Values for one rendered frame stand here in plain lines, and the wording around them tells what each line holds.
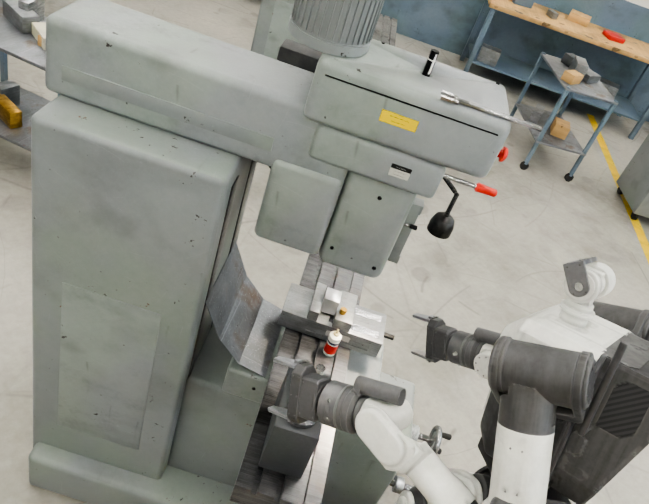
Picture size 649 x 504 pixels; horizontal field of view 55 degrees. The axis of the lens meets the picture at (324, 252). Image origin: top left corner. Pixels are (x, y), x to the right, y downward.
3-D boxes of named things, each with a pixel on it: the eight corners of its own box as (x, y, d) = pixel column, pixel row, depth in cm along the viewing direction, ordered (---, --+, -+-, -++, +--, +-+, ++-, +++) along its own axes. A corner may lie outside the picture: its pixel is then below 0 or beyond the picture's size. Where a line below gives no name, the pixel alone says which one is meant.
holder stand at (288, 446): (314, 414, 185) (333, 371, 173) (300, 479, 168) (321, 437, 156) (275, 402, 185) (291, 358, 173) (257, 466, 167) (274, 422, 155)
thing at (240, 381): (374, 364, 236) (385, 343, 229) (363, 440, 208) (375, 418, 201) (248, 322, 234) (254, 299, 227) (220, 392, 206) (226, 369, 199)
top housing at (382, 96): (481, 137, 172) (508, 83, 162) (485, 184, 151) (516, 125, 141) (318, 80, 170) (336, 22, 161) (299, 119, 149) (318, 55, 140)
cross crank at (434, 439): (439, 440, 237) (452, 422, 230) (439, 467, 228) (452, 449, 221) (400, 427, 237) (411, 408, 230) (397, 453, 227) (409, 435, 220)
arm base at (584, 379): (591, 426, 103) (603, 358, 105) (579, 426, 93) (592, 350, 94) (501, 403, 111) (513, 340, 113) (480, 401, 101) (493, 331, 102)
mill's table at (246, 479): (365, 255, 266) (371, 241, 261) (312, 527, 167) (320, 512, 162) (313, 238, 265) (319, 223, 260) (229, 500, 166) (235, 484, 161)
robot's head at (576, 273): (613, 295, 116) (604, 255, 117) (600, 302, 110) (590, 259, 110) (579, 300, 120) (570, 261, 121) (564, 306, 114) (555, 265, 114)
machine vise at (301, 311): (380, 328, 222) (391, 306, 216) (375, 358, 210) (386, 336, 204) (286, 296, 221) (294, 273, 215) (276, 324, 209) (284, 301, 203)
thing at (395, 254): (398, 256, 186) (424, 199, 174) (397, 264, 183) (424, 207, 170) (385, 251, 186) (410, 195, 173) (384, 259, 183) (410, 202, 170)
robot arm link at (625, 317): (645, 366, 136) (651, 306, 134) (630, 379, 130) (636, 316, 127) (591, 353, 144) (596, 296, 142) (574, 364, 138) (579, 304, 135)
